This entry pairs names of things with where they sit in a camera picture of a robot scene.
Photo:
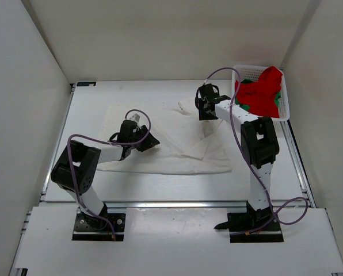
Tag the white plastic basket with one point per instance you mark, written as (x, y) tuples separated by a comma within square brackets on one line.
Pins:
[(253, 72)]

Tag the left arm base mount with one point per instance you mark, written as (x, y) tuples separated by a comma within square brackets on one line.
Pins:
[(87, 228)]

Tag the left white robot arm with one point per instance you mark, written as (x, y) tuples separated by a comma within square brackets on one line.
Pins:
[(75, 169)]

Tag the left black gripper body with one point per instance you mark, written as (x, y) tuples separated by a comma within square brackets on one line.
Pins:
[(134, 140)]

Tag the dark label sticker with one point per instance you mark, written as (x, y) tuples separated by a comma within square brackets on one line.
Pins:
[(86, 84)]

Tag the green t shirt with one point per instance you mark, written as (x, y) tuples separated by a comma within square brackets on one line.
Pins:
[(256, 99)]

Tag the white t shirt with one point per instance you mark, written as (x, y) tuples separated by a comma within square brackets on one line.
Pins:
[(187, 145)]

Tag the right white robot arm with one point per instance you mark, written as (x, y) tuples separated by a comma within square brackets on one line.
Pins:
[(258, 140)]

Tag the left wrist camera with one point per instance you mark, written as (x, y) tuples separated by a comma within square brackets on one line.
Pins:
[(135, 118)]

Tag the red t shirt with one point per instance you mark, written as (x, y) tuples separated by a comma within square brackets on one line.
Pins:
[(269, 77)]

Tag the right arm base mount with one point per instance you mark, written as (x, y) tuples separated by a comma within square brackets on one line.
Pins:
[(252, 227)]

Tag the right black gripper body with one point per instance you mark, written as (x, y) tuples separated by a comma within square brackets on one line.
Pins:
[(203, 103)]

